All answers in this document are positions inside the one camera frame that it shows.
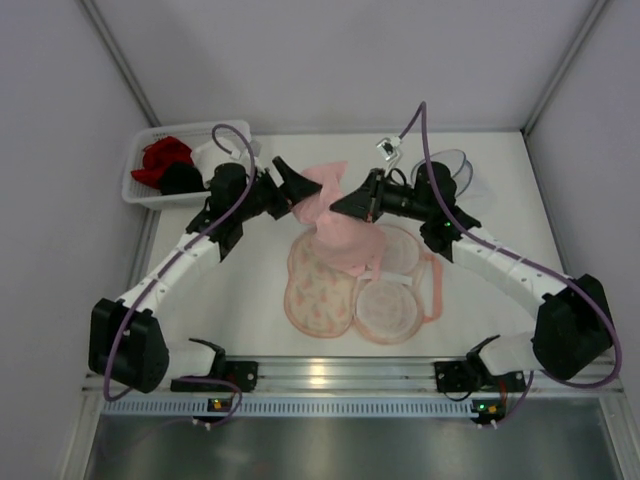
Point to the white blue-rimmed mesh laundry bag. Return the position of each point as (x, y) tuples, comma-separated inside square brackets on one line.
[(473, 193)]

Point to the white plastic basket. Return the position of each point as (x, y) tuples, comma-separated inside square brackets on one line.
[(193, 135)]

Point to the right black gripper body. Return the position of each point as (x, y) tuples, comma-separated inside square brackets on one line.
[(375, 195)]

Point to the white slotted cable duct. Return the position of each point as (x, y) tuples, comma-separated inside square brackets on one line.
[(312, 407)]

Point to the black garment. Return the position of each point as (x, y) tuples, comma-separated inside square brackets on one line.
[(181, 178)]

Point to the pink bra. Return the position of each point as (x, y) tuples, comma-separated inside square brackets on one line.
[(345, 244)]

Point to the pink floral mesh laundry bag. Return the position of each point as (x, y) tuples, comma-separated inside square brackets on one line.
[(323, 302)]

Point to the red garment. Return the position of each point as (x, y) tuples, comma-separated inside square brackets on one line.
[(157, 157)]

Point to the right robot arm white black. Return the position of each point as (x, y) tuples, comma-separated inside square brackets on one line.
[(570, 315)]

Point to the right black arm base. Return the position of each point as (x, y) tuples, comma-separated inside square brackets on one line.
[(471, 376)]

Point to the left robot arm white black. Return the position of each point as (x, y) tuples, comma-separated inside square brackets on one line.
[(136, 340)]

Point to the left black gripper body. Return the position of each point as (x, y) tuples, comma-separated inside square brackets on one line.
[(275, 192)]

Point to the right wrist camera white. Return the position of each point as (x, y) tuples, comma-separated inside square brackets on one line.
[(389, 148)]

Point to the white bra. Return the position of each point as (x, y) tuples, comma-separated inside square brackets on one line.
[(209, 155)]

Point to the aluminium mounting rail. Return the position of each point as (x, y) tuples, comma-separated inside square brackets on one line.
[(369, 375)]

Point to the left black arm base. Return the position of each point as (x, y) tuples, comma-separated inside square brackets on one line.
[(243, 374)]

